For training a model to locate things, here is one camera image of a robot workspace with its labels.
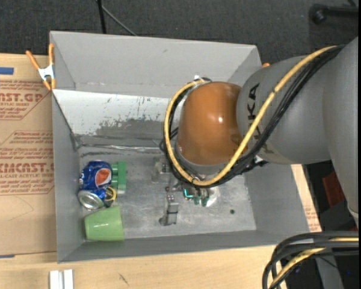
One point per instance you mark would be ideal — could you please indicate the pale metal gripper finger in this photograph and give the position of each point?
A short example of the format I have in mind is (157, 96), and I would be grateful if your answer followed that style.
(160, 170)
(171, 212)

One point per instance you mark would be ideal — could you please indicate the green toy brick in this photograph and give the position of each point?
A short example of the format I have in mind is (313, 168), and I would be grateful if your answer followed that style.
(121, 176)

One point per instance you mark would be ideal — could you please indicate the crushed blue soda can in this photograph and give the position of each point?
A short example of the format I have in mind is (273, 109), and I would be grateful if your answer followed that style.
(96, 176)

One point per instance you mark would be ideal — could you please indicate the green cup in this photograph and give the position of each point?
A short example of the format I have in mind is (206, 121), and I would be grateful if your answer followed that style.
(105, 226)

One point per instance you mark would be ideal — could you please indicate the grey metal bin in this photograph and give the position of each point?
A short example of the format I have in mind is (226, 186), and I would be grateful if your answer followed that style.
(144, 68)

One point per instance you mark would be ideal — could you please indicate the brown cardboard board red print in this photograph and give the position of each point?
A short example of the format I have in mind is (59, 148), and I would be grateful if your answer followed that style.
(21, 149)

